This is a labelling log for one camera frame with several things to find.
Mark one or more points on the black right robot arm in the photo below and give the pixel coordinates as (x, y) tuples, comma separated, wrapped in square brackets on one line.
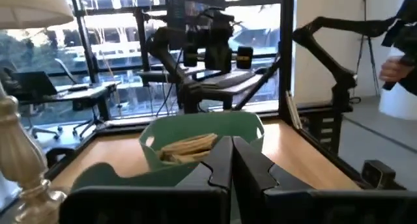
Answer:
[(166, 58)]

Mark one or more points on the black operator monitor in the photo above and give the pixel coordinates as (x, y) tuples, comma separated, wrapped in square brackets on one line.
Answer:
[(177, 9)]

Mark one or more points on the person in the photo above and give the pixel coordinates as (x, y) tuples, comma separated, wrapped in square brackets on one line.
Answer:
[(399, 103)]

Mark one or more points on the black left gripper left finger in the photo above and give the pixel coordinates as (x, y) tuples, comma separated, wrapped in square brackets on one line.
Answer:
[(208, 185)]

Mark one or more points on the black open laptop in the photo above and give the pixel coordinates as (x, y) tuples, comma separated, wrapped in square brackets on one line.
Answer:
[(32, 85)]

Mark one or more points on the teal green plastic bin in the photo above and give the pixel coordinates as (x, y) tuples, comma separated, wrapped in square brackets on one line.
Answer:
[(195, 123)]

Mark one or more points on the black office desk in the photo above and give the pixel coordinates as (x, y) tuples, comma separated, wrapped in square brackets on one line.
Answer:
[(84, 93)]

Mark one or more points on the white shade silver table lamp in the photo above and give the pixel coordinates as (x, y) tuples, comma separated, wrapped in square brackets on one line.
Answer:
[(19, 9)]

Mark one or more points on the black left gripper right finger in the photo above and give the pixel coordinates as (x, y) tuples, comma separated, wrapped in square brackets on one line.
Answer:
[(254, 178)]

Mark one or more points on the person's hand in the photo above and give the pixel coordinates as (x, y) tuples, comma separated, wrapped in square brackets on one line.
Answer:
[(392, 69)]

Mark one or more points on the black operator desk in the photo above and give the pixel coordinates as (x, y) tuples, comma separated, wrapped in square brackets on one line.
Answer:
[(228, 90)]

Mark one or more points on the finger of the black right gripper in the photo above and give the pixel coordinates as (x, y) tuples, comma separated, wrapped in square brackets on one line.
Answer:
[(225, 59), (211, 59)]

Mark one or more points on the black tripod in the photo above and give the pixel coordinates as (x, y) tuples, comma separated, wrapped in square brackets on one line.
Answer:
[(365, 22)]

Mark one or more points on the small black table camera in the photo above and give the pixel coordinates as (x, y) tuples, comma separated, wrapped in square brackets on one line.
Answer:
[(378, 173)]

